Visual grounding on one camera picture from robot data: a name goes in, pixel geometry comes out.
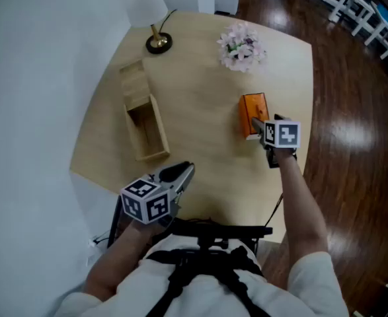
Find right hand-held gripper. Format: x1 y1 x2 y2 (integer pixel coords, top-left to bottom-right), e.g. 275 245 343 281
251 113 301 170

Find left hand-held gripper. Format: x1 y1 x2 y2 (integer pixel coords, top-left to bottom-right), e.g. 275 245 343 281
120 160 196 227

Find orange box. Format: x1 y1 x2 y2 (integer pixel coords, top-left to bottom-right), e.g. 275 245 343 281
238 92 270 141

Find person's left forearm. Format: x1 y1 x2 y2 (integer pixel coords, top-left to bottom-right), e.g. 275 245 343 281
83 219 163 302

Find person's right forearm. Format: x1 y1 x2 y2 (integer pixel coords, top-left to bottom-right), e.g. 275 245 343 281
274 149 329 290

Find wooden box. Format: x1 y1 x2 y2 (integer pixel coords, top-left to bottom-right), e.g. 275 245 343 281
124 94 171 162

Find pale pink flower bouquet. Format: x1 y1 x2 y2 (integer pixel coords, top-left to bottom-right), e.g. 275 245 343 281
216 21 268 73

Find wooden sliding box lid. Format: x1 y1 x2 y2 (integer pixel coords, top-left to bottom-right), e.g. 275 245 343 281
119 59 150 107

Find person's white shirt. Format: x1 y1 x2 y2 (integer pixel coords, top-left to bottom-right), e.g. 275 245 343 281
53 236 350 317

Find white shade brass table lamp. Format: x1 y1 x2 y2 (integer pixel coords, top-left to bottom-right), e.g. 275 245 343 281
127 0 174 55

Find white table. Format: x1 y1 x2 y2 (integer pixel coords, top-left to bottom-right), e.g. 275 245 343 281
329 0 376 36
365 1 388 61

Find black chest mount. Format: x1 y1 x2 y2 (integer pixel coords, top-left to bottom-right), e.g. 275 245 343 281
167 218 274 254

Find black cable by wall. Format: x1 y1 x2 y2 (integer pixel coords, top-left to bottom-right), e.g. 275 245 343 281
106 196 122 249

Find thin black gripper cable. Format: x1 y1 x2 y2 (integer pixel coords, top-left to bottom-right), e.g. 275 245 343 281
262 193 284 227

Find black chest harness straps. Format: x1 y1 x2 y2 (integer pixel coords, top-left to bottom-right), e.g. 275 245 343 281
145 246 264 317

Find white wall socket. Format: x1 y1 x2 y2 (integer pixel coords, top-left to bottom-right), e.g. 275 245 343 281
87 238 97 267

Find black lamp cable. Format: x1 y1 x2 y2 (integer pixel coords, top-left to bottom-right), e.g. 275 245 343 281
159 9 178 33

